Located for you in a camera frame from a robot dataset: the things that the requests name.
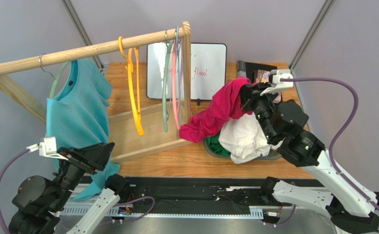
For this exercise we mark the white t shirt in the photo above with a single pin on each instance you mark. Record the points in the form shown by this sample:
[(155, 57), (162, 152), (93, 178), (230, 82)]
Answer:
[(244, 139)]

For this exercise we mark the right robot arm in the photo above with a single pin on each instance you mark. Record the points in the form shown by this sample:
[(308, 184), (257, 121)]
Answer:
[(348, 205)]

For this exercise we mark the sage green hanger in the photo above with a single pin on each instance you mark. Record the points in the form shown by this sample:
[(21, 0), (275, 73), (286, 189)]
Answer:
[(56, 78)]

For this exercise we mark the white board with red writing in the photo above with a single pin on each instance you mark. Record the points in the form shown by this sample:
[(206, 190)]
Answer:
[(208, 69)]

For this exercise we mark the yellow plastic hanger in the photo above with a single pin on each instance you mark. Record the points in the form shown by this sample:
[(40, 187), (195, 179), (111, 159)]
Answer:
[(132, 68)]

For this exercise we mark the pale green hanger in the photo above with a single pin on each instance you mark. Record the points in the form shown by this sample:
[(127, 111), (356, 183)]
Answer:
[(165, 113)]

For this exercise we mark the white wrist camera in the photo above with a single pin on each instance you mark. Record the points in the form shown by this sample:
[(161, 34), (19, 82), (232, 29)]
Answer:
[(47, 147), (280, 80)]

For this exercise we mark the wooden clothes rack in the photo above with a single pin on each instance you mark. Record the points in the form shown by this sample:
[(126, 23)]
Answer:
[(129, 145)]

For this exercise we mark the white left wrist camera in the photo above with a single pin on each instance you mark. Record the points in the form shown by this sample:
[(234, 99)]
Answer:
[(47, 147)]

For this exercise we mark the pink hanger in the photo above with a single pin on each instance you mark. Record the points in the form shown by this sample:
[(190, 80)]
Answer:
[(173, 83)]

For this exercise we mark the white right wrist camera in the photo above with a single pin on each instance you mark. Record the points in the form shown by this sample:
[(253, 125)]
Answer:
[(280, 80)]

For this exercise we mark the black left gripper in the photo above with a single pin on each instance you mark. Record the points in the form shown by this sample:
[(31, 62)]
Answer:
[(90, 158)]

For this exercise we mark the green t shirt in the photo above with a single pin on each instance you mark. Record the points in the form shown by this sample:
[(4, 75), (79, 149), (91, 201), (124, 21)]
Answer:
[(215, 145)]

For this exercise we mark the light blue t shirt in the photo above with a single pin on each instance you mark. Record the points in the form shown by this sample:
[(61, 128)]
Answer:
[(77, 116)]

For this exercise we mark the light blue wire hanger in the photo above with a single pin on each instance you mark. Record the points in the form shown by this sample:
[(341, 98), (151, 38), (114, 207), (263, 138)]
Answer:
[(178, 74)]

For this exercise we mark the illustrated paperback book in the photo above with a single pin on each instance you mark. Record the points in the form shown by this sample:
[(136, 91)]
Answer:
[(261, 76)]

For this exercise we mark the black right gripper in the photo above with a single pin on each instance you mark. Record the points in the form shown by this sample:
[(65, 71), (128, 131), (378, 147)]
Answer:
[(252, 96)]

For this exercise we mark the clear blue plastic tub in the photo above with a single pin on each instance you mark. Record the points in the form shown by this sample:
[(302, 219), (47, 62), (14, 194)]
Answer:
[(273, 155)]

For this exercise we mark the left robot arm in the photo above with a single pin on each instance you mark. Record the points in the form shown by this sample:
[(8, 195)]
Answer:
[(39, 198)]

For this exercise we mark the black binder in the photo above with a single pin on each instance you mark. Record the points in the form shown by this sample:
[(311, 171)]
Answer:
[(249, 70)]

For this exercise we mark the magenta t shirt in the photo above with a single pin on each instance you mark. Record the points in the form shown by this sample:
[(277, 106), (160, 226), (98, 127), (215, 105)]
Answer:
[(225, 104)]

